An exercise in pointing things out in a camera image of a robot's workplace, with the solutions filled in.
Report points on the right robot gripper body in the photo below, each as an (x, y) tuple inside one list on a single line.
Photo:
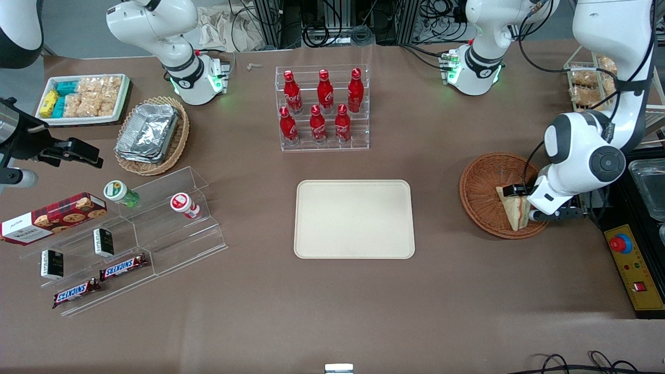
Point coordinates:
[(27, 139)]

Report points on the triangular sandwich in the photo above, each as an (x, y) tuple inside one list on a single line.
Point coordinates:
[(511, 213)]

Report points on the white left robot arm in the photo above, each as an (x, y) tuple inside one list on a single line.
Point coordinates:
[(613, 31)]

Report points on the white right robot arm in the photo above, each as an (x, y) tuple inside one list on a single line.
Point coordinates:
[(156, 26)]

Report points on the round brown wicker basket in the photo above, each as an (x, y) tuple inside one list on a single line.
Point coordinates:
[(480, 182)]

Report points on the aluminium foil tray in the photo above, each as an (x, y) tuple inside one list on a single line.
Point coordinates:
[(140, 160), (148, 130)]

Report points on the white rectangular snack tray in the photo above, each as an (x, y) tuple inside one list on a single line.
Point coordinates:
[(124, 88)]

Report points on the oval light wicker basket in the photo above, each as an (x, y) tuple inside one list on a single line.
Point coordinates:
[(177, 150)]

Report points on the beige rectangular serving tray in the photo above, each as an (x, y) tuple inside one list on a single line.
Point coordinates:
[(353, 218)]

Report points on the teal snack pack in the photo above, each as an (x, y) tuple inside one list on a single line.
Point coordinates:
[(59, 107), (67, 88)]

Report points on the clear rice cracker bag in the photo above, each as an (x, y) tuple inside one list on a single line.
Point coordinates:
[(89, 86), (74, 106), (111, 86), (98, 106)]

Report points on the yellow snack pack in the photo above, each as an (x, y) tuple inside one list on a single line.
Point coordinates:
[(49, 104)]

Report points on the green lid snack cup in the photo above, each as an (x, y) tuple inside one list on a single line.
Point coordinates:
[(115, 190)]

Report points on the black equipment platform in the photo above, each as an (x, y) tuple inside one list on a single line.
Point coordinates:
[(618, 208)]

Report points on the red tartan cookie box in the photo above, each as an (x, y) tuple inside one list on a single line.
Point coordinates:
[(57, 215)]

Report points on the clear rectangular container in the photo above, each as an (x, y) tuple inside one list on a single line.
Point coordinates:
[(649, 187)]

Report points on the yellow emergency stop control box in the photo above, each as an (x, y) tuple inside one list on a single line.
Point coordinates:
[(636, 270)]

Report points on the small black chocolate box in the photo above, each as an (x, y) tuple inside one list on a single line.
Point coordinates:
[(104, 242), (52, 265)]

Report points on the clear puffed snack bag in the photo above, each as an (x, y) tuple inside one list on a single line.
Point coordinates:
[(587, 98), (584, 78), (608, 65)]

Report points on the red lid snack cup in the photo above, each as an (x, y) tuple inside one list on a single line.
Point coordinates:
[(180, 201)]

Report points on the Snickers chocolate bar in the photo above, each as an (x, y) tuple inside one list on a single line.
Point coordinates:
[(76, 293), (123, 267)]

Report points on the clear acrylic stepped stand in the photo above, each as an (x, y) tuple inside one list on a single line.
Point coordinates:
[(171, 244)]

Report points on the crumpled beige cloth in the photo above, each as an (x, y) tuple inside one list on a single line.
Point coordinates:
[(223, 31)]

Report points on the red cola bottle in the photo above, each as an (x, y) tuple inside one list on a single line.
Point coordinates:
[(355, 93), (343, 124), (293, 96), (318, 127), (325, 93), (288, 127)]

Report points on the clear acrylic bottle rack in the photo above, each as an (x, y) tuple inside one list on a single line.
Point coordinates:
[(362, 78)]

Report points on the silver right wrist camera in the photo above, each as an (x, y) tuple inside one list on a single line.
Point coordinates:
[(18, 179)]

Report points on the aluminium frame rack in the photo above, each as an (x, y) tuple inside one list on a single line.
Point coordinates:
[(270, 21)]

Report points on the small white mount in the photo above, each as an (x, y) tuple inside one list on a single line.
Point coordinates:
[(338, 369)]

